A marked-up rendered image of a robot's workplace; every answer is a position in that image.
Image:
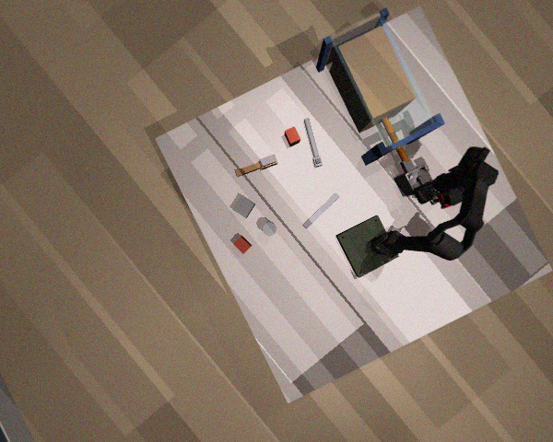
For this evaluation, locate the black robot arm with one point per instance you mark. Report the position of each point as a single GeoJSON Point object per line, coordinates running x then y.
{"type": "Point", "coordinates": [471, 183]}

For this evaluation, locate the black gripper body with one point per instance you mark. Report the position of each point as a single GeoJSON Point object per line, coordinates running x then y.
{"type": "Point", "coordinates": [425, 193]}

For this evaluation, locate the reddish-brown box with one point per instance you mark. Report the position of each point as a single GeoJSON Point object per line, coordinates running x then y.
{"type": "Point", "coordinates": [242, 244]}
{"type": "Point", "coordinates": [292, 136]}

